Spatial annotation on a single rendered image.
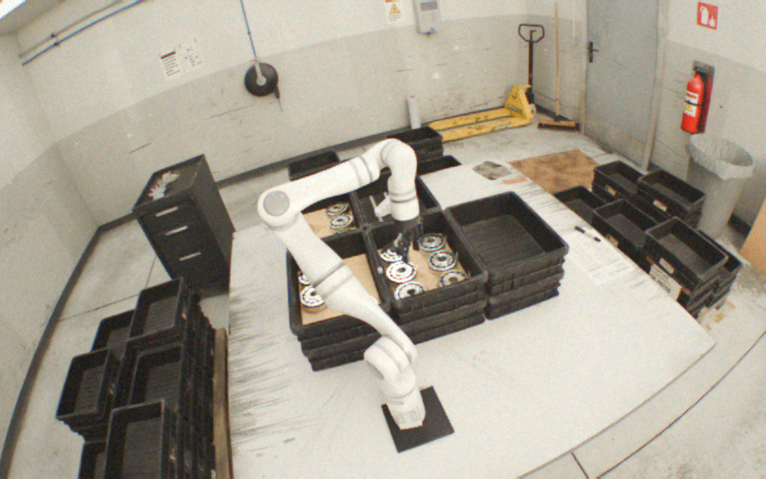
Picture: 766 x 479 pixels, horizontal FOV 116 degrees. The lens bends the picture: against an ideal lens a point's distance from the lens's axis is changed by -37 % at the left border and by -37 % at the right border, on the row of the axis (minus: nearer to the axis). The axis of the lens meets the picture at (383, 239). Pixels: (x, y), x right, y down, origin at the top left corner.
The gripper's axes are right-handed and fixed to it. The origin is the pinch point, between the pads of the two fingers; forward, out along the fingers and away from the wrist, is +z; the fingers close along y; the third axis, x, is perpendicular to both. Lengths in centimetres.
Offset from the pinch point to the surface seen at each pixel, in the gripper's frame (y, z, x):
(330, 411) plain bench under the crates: -44, 30, 7
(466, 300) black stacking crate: 2.1, 16.1, -16.2
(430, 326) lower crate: -6.5, 22.9, -7.6
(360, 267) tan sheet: 3.3, 17.0, 24.8
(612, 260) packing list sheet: 55, 30, -60
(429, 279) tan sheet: 7.0, 17.1, -0.7
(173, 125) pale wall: 104, 8, 355
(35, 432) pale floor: -182, 99, 216
